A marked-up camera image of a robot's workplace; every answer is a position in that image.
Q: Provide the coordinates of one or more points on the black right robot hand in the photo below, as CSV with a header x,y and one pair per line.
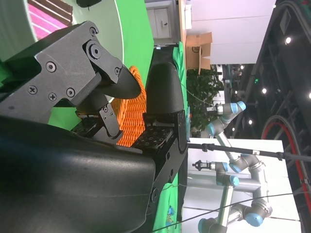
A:
x,y
60,182

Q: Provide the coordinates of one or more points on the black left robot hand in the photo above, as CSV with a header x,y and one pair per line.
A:
x,y
87,3

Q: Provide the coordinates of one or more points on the white round bowl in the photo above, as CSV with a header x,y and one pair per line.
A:
x,y
104,24

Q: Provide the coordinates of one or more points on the grey blue-jointed robot arm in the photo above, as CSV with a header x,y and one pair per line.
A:
x,y
252,187
230,108

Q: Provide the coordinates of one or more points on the layered chocolate cake slice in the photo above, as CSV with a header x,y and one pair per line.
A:
x,y
48,17

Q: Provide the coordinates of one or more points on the orange wicker basket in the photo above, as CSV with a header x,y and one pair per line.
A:
x,y
132,116

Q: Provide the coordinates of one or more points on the green tablecloth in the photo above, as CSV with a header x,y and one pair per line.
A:
x,y
136,29

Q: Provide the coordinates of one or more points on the white drawer cabinet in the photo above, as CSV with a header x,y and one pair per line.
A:
x,y
160,21

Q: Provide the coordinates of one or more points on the black backdrop cloth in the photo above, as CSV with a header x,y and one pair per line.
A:
x,y
160,55

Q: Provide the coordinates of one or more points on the brown cardboard box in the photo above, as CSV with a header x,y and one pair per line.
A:
x,y
194,51

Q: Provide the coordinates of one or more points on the green potted plant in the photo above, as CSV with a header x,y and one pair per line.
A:
x,y
204,87

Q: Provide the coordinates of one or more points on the white counter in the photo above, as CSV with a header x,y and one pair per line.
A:
x,y
230,36

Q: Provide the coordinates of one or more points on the black stand pole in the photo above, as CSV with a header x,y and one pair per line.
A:
x,y
243,150

